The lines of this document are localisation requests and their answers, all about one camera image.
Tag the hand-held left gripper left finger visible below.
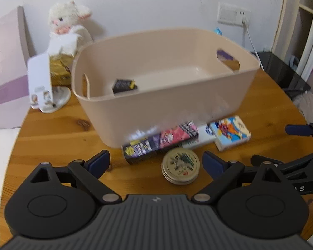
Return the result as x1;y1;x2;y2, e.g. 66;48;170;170
29;150;122;205

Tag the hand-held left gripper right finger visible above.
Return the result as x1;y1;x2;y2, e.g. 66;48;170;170
191;151;286;204

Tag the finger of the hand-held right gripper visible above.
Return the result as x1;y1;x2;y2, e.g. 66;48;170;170
285;119;313;146
250;149;313;179

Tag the round gold tin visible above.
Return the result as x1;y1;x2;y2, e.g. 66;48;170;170
161;148;201;185

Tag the beige plastic basket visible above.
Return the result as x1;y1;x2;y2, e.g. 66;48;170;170
72;27;261;148

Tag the white ribbed object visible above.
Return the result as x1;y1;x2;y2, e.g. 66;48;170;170
293;92;313;124

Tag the white flat box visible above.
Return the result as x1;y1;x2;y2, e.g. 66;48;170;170
181;124;217;149

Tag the cartoon print card box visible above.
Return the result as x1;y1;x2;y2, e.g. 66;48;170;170
209;115;251;152

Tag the long colourful printed box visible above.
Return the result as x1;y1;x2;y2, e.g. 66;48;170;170
122;121;200;165

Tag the small dark box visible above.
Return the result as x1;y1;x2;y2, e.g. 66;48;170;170
112;79;138;94

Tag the gold patterned box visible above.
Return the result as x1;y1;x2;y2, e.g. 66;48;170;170
49;55;72;86

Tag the white bedding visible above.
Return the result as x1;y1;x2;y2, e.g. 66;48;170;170
0;127;23;248

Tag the pink purple cardboard box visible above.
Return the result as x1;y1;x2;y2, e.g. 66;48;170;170
0;6;37;131

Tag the white plush bunny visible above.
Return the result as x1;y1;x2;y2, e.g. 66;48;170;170
47;1;94;58

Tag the white power cable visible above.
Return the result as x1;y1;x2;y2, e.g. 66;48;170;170
241;18;264;71

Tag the cream wooden shelf frame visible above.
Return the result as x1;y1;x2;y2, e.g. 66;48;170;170
271;0;313;84

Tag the white wall socket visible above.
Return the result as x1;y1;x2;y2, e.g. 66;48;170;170
217;2;251;27

